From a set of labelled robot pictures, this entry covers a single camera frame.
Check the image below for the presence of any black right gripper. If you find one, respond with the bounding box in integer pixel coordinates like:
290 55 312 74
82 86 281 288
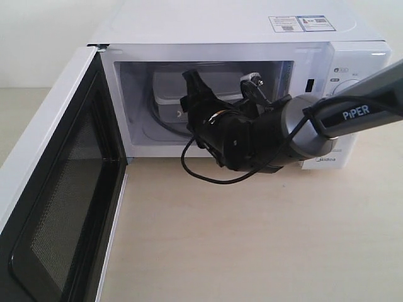
179 69 262 172

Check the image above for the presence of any white plastic lidded container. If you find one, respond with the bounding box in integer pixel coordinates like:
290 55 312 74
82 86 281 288
152 62 243 123

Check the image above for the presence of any white microwave door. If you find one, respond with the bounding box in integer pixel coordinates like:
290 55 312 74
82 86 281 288
1 45 127 301

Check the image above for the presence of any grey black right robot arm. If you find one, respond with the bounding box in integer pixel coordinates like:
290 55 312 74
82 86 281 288
180 62 402 178

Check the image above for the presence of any white microwave oven body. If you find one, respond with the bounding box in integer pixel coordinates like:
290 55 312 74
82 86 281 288
89 1 391 158

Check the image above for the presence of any glass turntable plate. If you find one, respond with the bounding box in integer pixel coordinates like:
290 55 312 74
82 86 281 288
145 67 263 140

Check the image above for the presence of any white label sticker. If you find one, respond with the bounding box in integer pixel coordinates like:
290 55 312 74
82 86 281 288
269 16 304 33

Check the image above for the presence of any blue bordered label sticker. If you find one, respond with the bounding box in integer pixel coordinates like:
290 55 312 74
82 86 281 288
297 15 336 32

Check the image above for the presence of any upper white power knob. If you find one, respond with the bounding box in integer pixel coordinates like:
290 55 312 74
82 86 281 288
333 79 359 95

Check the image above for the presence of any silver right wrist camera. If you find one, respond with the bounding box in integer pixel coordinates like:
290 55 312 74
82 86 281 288
240 72 270 108

